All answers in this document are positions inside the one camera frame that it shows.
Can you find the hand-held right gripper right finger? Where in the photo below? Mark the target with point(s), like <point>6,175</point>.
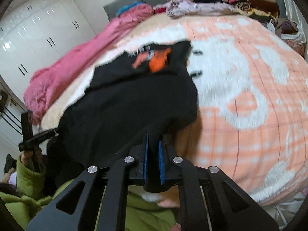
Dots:
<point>161,163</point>

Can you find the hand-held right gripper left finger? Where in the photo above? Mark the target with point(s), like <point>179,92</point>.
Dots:
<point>145,158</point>

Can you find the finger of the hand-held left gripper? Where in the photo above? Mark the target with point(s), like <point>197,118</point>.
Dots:
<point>47,134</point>

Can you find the black sweater with orange cuffs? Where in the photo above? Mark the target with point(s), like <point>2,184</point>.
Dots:
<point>120,105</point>

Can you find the person's left forearm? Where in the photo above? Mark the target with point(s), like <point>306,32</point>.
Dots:
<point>31,182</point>

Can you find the bag of purple clothes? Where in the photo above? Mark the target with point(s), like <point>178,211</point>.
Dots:
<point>288,30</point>

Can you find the person's left hand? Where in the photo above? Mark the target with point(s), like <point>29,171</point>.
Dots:
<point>26,160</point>

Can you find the pink quilt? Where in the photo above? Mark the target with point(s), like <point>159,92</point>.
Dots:
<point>72,55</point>

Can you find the white wardrobe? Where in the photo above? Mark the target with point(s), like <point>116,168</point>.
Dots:
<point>36,28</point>

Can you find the peach and white checkered blanket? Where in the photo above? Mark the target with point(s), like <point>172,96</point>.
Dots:
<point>240,77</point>

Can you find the grey padded headboard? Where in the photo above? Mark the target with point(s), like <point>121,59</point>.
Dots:
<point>115,8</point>

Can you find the red cloth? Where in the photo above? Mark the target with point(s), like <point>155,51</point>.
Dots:
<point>160,9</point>

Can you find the blue cloth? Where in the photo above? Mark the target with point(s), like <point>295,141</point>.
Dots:
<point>127,7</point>

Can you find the lilac garment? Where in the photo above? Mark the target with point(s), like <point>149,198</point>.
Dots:
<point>199,8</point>

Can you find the white satin curtain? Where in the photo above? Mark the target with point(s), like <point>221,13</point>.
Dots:
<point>292,7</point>

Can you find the white metal frame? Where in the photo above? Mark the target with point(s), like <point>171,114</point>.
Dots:
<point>288,207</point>

